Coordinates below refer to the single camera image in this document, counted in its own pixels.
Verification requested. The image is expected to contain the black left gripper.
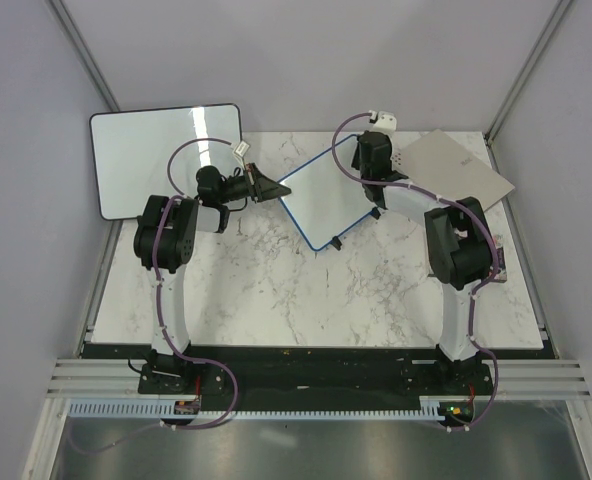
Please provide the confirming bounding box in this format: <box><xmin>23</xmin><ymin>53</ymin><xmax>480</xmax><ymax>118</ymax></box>
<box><xmin>219</xmin><ymin>163</ymin><xmax>293</xmax><ymax>205</ymax></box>

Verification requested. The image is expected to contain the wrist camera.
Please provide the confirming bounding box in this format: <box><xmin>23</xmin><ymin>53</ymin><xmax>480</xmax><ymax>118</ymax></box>
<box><xmin>232</xmin><ymin>140</ymin><xmax>250</xmax><ymax>164</ymax></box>
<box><xmin>369</xmin><ymin>110</ymin><xmax>397</xmax><ymax>135</ymax></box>

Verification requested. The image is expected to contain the purple cable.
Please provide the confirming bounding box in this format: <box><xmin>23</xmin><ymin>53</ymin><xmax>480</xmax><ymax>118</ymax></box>
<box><xmin>331</xmin><ymin>112</ymin><xmax>500</xmax><ymax>434</ymax></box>
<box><xmin>68</xmin><ymin>137</ymin><xmax>241</xmax><ymax>456</ymax></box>

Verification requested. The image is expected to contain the light blue cable duct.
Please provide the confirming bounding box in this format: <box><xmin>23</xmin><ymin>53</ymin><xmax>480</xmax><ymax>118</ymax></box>
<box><xmin>68</xmin><ymin>398</ymin><xmax>445</xmax><ymax>421</ymax></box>

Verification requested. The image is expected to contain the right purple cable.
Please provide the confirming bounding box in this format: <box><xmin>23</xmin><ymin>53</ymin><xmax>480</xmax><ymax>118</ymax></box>
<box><xmin>331</xmin><ymin>112</ymin><xmax>500</xmax><ymax>434</ymax></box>

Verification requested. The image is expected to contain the black whiteboard foot clip left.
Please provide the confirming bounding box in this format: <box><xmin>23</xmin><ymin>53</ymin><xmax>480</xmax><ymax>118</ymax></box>
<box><xmin>330</xmin><ymin>237</ymin><xmax>342</xmax><ymax>251</ymax></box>

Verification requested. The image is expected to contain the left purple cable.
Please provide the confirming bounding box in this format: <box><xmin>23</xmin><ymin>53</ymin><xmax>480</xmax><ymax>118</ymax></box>
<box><xmin>68</xmin><ymin>137</ymin><xmax>241</xmax><ymax>456</ymax></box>

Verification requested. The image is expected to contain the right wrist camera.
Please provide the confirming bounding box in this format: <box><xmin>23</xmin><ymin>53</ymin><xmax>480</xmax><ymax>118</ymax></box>
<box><xmin>369</xmin><ymin>110</ymin><xmax>397</xmax><ymax>135</ymax></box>

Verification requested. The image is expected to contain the large black-framed whiteboard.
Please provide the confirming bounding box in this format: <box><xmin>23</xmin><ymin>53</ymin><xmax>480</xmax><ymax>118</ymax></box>
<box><xmin>89</xmin><ymin>103</ymin><xmax>242</xmax><ymax>220</ymax></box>

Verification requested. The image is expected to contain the dark floral paperback book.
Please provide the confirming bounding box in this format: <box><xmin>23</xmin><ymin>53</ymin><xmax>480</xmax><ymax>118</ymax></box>
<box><xmin>492</xmin><ymin>234</ymin><xmax>508</xmax><ymax>283</ymax></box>

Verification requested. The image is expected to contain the blue-framed small whiteboard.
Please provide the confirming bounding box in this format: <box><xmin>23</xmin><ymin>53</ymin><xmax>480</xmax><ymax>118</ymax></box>
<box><xmin>279</xmin><ymin>134</ymin><xmax>376</xmax><ymax>252</ymax></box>

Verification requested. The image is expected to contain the beige notebook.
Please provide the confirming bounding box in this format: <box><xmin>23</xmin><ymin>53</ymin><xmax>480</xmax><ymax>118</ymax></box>
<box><xmin>392</xmin><ymin>129</ymin><xmax>515</xmax><ymax>210</ymax></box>

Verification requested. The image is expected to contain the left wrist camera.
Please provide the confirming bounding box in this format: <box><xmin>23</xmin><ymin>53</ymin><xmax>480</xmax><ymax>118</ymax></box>
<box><xmin>232</xmin><ymin>140</ymin><xmax>250</xmax><ymax>164</ymax></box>

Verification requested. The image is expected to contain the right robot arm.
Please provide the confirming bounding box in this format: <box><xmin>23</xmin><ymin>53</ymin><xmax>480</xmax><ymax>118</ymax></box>
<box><xmin>351</xmin><ymin>131</ymin><xmax>498</xmax><ymax>394</ymax></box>

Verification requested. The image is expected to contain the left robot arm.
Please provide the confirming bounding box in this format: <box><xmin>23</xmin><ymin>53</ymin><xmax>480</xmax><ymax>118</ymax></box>
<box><xmin>133</xmin><ymin>163</ymin><xmax>292</xmax><ymax>394</ymax></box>

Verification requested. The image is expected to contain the aluminium rail base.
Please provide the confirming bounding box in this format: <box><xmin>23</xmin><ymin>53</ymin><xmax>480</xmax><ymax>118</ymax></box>
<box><xmin>48</xmin><ymin>345</ymin><xmax>589</xmax><ymax>400</ymax></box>

